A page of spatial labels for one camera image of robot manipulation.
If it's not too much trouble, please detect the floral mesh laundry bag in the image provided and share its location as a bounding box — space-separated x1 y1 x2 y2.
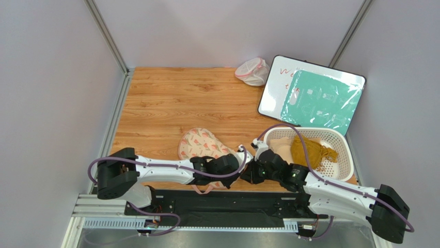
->
178 128 236 194

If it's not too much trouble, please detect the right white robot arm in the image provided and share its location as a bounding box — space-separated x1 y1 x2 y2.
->
241 150 413 244

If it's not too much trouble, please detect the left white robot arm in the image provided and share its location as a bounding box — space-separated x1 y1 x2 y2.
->
90 146 254 208

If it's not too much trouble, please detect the beige bra in basket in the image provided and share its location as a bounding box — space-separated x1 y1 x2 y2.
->
268 137 294 164

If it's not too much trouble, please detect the white mesh bag pink trim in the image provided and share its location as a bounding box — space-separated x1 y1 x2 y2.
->
234 57 270 87

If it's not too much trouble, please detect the mustard yellow garment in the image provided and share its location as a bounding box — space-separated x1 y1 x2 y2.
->
291 135 339 171

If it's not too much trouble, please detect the white plastic basket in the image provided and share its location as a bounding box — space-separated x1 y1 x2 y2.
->
263 127 357 184

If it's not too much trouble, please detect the teal instruction sheet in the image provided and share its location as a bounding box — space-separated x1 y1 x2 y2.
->
280 70 366 136

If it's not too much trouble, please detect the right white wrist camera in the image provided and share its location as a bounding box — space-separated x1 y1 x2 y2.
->
250 138 269 161

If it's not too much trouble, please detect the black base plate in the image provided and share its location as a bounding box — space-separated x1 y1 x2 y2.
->
142 189 329 228

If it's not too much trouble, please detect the whiteboard with black frame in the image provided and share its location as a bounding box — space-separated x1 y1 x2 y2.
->
258 55 366 121

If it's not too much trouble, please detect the aluminium rail frame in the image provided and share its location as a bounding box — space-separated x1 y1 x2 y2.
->
61 194 315 247

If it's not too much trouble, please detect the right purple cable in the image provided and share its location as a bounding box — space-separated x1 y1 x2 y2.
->
256 123 415 241

